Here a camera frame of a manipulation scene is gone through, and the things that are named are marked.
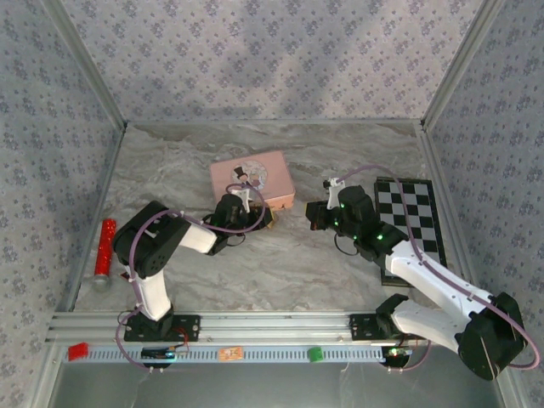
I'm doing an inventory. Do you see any pink tin box cartoon couple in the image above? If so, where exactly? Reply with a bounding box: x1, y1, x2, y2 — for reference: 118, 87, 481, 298
208, 149, 297, 212

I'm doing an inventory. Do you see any black white checkerboard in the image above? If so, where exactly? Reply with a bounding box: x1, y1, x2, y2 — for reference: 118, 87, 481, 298
372, 177, 450, 289

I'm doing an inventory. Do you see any red glitter tube silver cap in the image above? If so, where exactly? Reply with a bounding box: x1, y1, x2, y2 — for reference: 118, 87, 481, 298
92, 218, 118, 295

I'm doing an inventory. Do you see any red plastic tag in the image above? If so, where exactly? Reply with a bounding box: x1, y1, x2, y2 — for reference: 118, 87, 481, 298
67, 342, 91, 362

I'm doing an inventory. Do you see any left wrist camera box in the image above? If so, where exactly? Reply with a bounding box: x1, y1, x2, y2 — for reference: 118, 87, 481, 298
230, 186, 252, 213

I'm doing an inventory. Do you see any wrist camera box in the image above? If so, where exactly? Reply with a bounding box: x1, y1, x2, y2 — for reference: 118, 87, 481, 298
321, 177, 346, 210
230, 186, 252, 213

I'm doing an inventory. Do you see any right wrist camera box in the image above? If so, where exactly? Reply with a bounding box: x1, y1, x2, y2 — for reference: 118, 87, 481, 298
321, 177, 346, 210

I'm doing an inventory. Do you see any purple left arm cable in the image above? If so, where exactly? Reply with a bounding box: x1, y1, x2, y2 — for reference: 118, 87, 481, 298
115, 183, 269, 373

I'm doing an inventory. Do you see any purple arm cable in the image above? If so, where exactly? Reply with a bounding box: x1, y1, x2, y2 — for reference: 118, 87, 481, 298
115, 183, 269, 373
337, 164, 541, 373

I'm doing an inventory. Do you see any aluminium mounting rail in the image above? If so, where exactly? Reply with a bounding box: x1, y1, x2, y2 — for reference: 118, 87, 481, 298
45, 309, 509, 343

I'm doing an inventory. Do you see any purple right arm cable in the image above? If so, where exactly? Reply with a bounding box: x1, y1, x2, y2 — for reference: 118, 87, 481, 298
337, 164, 541, 373

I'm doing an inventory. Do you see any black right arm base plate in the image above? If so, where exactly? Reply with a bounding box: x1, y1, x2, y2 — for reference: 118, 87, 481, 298
348, 313, 428, 342

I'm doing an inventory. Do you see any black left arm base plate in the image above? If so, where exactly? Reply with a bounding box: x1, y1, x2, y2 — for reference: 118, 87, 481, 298
123, 314, 201, 343

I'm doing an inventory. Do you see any grey slotted cable duct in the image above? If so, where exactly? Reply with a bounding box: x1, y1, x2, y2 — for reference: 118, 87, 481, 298
63, 344, 388, 364

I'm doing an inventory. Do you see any aluminium frame post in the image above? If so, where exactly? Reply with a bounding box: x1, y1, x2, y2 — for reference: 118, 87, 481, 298
419, 0, 507, 129
42, 0, 129, 129

